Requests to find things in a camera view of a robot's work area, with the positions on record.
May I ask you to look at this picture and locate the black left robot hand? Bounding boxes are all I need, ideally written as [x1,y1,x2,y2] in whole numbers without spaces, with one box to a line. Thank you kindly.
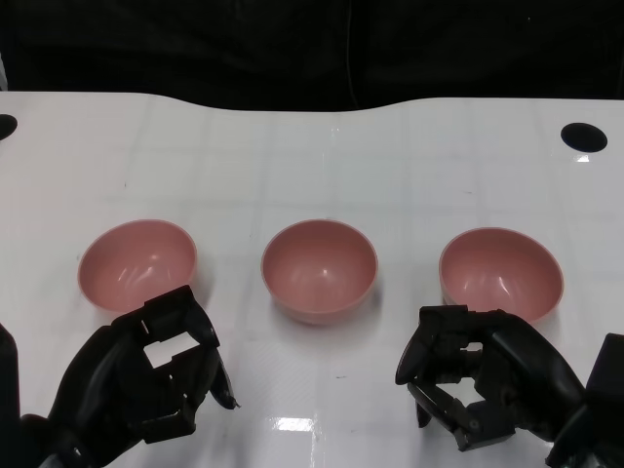
[48,285,242,449]

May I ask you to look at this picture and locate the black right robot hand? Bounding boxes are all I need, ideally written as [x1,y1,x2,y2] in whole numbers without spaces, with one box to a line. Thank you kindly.
[394,304,586,452]

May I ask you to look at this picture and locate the pink plastic bowl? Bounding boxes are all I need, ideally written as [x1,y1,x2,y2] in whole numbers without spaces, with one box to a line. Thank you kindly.
[438,227,566,324]
[77,218,199,314]
[260,218,379,327]

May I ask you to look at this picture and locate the black backdrop curtain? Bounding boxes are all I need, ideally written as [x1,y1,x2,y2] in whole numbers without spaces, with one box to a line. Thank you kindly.
[0,0,624,111]

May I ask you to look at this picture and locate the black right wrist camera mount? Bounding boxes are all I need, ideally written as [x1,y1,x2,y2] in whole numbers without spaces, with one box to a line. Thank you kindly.
[583,332,624,421]

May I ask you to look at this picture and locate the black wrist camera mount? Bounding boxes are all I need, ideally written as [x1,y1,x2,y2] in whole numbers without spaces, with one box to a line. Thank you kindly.
[583,332,624,421]
[0,321,21,425]

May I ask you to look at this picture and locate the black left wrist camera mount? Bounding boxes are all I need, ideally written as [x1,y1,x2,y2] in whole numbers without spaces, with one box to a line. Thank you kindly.
[0,321,21,425]

